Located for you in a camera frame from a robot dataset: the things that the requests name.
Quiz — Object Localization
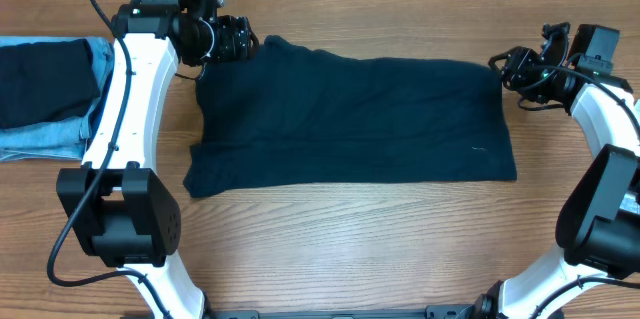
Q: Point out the folded dark navy garment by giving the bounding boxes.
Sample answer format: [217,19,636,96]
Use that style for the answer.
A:
[1,39,100,129]

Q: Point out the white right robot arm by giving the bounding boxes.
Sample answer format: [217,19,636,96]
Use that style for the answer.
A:
[447,22,639,319]

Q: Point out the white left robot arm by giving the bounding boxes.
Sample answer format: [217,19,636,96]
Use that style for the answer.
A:
[56,0,259,318]

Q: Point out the folded light blue jeans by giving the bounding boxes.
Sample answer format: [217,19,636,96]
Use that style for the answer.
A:
[1,37,114,162]

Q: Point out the dark navy t-shirt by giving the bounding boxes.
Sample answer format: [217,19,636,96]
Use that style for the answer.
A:
[183,36,517,198]

